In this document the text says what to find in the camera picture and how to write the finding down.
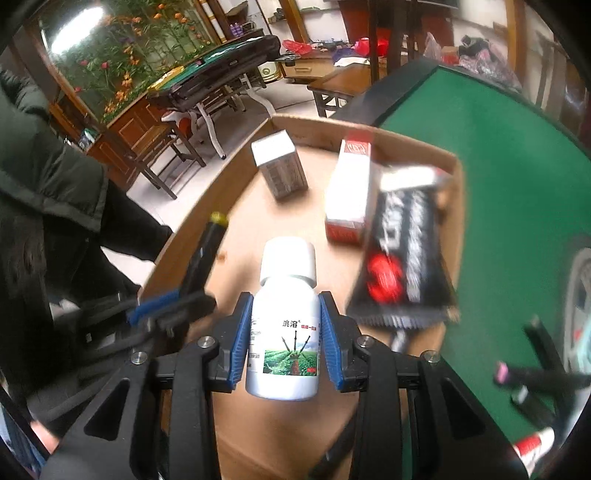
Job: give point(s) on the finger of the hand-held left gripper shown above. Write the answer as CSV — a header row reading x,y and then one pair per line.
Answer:
x,y
152,307
124,339

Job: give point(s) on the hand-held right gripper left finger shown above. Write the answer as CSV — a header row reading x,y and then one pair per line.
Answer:
x,y
240,339

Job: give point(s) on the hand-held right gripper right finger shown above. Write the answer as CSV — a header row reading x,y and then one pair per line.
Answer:
x,y
330,341

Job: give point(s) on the white plastic bottle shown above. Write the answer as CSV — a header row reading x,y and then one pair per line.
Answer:
x,y
281,323

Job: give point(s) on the black pen yellow tip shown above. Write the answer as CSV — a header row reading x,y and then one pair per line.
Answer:
x,y
205,254

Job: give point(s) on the cardboard box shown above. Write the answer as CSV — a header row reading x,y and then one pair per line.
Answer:
x,y
314,217

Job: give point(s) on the black pen pink end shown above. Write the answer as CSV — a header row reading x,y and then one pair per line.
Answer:
x,y
540,376

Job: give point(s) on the person's left hand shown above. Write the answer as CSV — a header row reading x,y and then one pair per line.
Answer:
x,y
44,436

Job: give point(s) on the black red sachet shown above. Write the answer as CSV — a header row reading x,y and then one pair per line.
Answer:
x,y
406,258

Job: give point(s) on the long red white carton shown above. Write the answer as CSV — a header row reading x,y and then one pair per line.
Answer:
x,y
346,198

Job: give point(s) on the brown wooden side chair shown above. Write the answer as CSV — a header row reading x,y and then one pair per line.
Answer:
x,y
161,147

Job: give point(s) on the person's dark clothed body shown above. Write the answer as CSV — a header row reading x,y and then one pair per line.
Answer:
x,y
46,161

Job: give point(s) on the small white carton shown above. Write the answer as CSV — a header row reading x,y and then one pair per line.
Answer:
x,y
277,152

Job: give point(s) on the black pen white band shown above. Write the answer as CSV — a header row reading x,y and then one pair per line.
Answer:
x,y
531,404

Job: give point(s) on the plain black pen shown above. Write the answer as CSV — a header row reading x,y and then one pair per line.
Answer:
x,y
545,341

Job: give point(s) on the red and white tube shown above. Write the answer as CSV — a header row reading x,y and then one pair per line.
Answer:
x,y
535,446

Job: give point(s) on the folded black mahjong table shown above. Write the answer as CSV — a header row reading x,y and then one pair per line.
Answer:
x,y
217,69

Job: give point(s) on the round silver table control panel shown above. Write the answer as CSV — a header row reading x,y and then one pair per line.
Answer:
x,y
577,295

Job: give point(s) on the low wooden coffee table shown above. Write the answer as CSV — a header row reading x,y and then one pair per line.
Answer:
x,y
344,85

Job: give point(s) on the red plastic bag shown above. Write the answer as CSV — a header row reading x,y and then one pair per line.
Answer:
x,y
296,46

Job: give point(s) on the white plastic bag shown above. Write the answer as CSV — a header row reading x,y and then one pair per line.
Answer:
x,y
433,46

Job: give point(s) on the pile of patterned clothes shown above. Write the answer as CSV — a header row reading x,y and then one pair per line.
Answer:
x,y
489,57

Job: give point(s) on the flower bamboo wall mural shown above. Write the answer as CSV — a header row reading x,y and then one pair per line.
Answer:
x,y
120,50

